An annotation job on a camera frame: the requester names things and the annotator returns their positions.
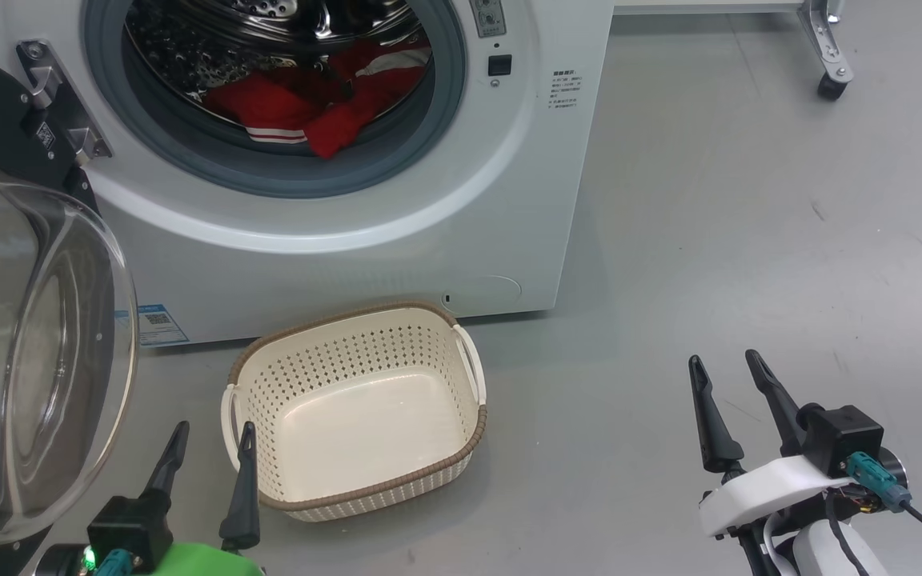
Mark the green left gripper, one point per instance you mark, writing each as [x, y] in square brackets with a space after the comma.
[205, 562]

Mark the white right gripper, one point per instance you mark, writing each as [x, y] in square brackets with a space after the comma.
[765, 488]

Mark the black round glass washer door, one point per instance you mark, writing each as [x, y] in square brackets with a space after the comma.
[29, 360]

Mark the red white-trimmed garment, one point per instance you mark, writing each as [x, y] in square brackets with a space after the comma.
[269, 100]

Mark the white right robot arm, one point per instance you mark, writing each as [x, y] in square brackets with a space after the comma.
[821, 556]

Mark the cream perforated laundry basket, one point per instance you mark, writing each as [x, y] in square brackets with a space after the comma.
[365, 416]

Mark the white front-load washing machine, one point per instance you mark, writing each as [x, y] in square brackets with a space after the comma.
[429, 240]

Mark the metal washing machine door hinge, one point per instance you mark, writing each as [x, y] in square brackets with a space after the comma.
[57, 96]

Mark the blue energy label sticker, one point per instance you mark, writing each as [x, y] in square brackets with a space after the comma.
[163, 324]

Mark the black caster wheel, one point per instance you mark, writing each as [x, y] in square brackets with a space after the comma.
[832, 88]

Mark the white partition panel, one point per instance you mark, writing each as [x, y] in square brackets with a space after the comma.
[709, 6]

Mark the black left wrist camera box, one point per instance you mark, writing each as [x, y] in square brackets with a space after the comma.
[129, 528]

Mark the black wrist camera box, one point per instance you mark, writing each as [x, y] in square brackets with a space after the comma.
[129, 528]
[841, 436]

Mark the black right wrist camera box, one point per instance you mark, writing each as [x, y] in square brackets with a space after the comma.
[841, 436]

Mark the metal partition foot bracket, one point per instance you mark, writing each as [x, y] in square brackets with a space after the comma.
[825, 44]

